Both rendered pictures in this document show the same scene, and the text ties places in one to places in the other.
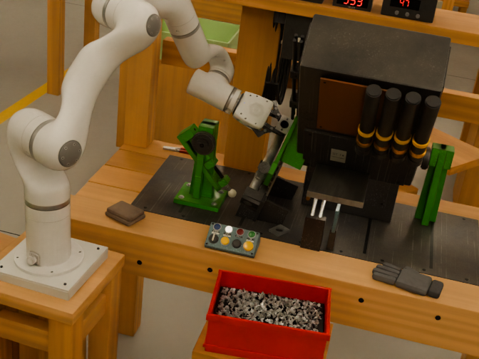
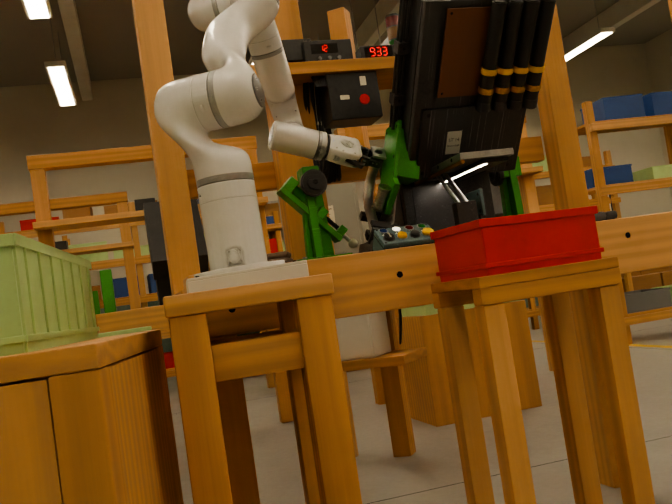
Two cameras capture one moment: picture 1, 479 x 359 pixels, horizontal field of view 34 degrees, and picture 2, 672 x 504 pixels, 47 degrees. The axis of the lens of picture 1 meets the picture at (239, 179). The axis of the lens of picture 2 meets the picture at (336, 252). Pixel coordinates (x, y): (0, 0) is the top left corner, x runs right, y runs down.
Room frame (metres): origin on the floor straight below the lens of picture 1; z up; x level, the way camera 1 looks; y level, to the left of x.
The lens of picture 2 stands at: (0.27, 1.02, 0.81)
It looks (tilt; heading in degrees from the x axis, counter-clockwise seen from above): 3 degrees up; 334
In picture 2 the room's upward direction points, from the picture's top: 8 degrees counter-clockwise
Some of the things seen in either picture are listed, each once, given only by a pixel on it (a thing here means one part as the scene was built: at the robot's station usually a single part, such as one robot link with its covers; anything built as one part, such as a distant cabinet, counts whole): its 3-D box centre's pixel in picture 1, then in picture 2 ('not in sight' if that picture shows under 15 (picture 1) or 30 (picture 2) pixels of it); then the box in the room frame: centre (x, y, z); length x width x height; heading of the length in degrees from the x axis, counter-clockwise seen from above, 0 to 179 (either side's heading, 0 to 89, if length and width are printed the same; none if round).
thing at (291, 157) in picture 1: (297, 141); (400, 158); (2.17, -0.16, 1.17); 0.13 x 0.12 x 0.20; 80
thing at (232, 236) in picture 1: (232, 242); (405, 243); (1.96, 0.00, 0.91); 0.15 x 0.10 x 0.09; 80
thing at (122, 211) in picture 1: (125, 212); (270, 260); (2.05, 0.33, 0.91); 0.10 x 0.08 x 0.03; 58
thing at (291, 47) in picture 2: not in sight; (287, 53); (2.49, 0.00, 1.59); 0.15 x 0.07 x 0.07; 80
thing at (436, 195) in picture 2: (356, 157); (436, 197); (2.34, -0.37, 1.07); 0.30 x 0.18 x 0.34; 80
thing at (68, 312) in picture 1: (48, 273); (243, 297); (1.80, 0.50, 0.83); 0.32 x 0.32 x 0.04; 76
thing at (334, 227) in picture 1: (335, 224); (477, 215); (2.05, -0.30, 0.97); 0.10 x 0.02 x 0.14; 170
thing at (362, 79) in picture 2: (311, 35); (349, 100); (2.45, -0.17, 1.42); 0.17 x 0.12 x 0.15; 80
